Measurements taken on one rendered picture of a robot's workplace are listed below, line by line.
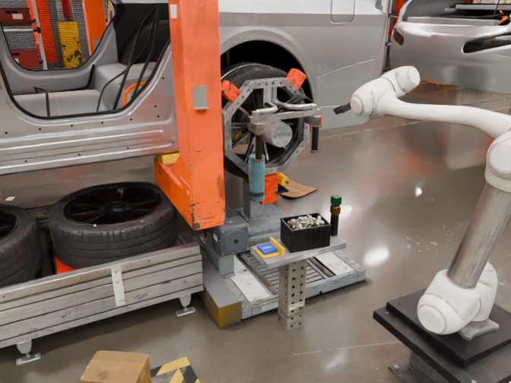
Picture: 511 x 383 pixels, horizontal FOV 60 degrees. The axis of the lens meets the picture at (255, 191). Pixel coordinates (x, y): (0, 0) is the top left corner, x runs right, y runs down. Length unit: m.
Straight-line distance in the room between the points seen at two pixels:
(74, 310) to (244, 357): 0.81
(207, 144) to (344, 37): 1.27
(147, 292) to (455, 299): 1.38
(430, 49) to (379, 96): 3.03
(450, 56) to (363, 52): 1.70
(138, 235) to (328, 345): 1.05
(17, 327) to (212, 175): 1.07
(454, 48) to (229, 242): 2.96
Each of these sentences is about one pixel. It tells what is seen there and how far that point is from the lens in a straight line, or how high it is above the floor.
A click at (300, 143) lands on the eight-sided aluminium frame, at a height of 0.74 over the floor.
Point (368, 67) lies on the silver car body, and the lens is 3.03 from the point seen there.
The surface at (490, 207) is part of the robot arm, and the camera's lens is 1.54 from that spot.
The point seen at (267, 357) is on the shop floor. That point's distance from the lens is 2.18.
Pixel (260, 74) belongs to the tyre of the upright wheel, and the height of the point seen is 1.14.
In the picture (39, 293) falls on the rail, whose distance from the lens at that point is 2.19.
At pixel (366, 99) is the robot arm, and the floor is 1.18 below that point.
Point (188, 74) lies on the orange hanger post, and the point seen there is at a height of 1.24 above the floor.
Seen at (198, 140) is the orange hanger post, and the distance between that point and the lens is 1.94.
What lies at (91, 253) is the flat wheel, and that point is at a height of 0.39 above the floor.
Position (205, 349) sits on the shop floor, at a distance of 2.23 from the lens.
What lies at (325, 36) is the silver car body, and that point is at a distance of 2.80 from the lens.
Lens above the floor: 1.51
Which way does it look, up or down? 23 degrees down
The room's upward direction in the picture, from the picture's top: straight up
